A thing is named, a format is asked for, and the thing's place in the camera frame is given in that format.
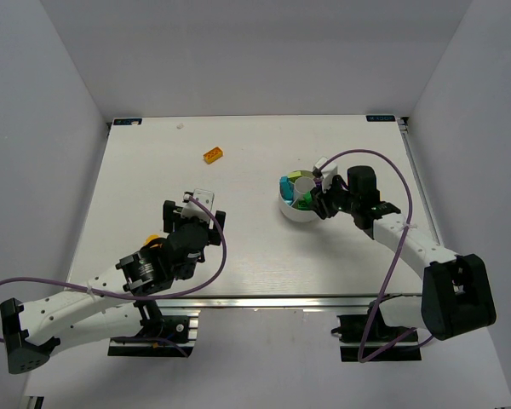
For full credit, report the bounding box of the orange small lego piece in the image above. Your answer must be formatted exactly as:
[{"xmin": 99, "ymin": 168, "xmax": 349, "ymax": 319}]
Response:
[{"xmin": 144, "ymin": 234, "xmax": 161, "ymax": 246}]

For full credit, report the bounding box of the yellow long lego brick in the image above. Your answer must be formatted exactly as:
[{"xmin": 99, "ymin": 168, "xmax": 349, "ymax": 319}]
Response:
[{"xmin": 203, "ymin": 147, "xmax": 223, "ymax": 164}]

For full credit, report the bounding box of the teal long lego brick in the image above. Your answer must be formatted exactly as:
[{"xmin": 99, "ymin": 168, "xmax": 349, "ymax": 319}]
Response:
[{"xmin": 279, "ymin": 176, "xmax": 295, "ymax": 202}]

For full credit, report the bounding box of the green square lego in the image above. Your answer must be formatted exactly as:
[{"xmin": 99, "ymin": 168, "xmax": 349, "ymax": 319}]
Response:
[{"xmin": 301, "ymin": 192, "xmax": 313, "ymax": 208}]

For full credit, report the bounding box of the lime long lego brick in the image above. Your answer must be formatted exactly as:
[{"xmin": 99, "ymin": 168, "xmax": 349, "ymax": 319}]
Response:
[{"xmin": 287, "ymin": 170, "xmax": 307, "ymax": 182}]

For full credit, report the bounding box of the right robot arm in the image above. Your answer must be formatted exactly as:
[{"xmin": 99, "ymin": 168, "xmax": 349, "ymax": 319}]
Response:
[{"xmin": 311, "ymin": 166, "xmax": 497, "ymax": 341}]

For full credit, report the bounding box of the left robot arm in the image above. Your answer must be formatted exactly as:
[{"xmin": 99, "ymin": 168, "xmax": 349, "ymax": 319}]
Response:
[{"xmin": 0, "ymin": 189, "xmax": 226, "ymax": 375}]

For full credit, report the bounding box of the white round divided container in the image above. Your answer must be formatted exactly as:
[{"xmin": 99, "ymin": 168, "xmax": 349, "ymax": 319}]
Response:
[{"xmin": 278, "ymin": 170, "xmax": 318, "ymax": 223}]

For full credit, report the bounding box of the blue corner tag right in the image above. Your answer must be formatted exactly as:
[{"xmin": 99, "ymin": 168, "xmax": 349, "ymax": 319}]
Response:
[{"xmin": 365, "ymin": 115, "xmax": 396, "ymax": 123}]

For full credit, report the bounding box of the blue corner tag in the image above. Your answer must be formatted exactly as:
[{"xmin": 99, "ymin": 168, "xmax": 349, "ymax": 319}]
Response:
[
  {"xmin": 365, "ymin": 115, "xmax": 396, "ymax": 123},
  {"xmin": 112, "ymin": 118, "xmax": 142, "ymax": 126}
]

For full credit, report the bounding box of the blue corner tag left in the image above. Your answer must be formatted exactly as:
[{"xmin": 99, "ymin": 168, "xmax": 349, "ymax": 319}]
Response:
[{"xmin": 112, "ymin": 118, "xmax": 142, "ymax": 126}]

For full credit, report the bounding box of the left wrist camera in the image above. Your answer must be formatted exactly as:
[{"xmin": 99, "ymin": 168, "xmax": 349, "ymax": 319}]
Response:
[{"xmin": 181, "ymin": 188, "xmax": 215, "ymax": 223}]

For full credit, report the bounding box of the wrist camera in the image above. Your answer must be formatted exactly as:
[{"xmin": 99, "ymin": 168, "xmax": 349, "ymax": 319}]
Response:
[
  {"xmin": 312, "ymin": 157, "xmax": 338, "ymax": 192},
  {"xmin": 181, "ymin": 188, "xmax": 215, "ymax": 223}
]

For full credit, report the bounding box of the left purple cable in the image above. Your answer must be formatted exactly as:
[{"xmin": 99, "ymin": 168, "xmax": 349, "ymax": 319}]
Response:
[{"xmin": 0, "ymin": 193, "xmax": 228, "ymax": 358}]

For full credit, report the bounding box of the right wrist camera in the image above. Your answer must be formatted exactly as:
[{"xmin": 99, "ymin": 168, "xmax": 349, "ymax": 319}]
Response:
[{"xmin": 312, "ymin": 157, "xmax": 338, "ymax": 192}]

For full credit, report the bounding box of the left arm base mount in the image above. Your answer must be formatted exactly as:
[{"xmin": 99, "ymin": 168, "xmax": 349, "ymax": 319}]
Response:
[{"xmin": 107, "ymin": 301, "xmax": 198, "ymax": 358}]

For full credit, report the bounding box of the aluminium table edge rail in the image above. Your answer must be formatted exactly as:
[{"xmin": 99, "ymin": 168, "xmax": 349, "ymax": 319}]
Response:
[{"xmin": 59, "ymin": 293, "xmax": 442, "ymax": 311}]

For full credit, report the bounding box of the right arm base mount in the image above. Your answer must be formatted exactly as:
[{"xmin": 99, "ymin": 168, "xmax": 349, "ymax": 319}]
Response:
[{"xmin": 330, "ymin": 298, "xmax": 422, "ymax": 364}]

